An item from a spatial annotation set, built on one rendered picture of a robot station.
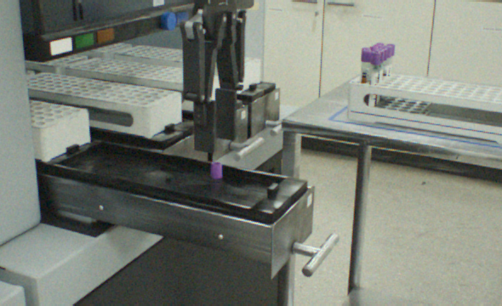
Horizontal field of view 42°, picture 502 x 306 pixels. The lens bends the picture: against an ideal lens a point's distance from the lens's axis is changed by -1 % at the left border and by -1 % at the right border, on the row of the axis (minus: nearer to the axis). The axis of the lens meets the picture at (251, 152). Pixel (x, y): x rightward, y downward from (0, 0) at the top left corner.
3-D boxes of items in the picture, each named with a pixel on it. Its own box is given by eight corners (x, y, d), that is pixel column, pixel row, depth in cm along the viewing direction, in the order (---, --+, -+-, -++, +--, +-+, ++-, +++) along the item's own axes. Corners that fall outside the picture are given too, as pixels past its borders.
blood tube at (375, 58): (364, 118, 109) (371, 53, 105) (364, 115, 111) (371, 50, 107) (373, 119, 109) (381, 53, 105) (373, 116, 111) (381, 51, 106)
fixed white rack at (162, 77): (65, 99, 126) (62, 66, 124) (98, 87, 134) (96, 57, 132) (199, 120, 114) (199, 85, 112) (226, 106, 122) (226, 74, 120)
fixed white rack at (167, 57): (113, 82, 139) (111, 53, 137) (140, 72, 147) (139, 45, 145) (239, 99, 127) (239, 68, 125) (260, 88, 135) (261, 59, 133)
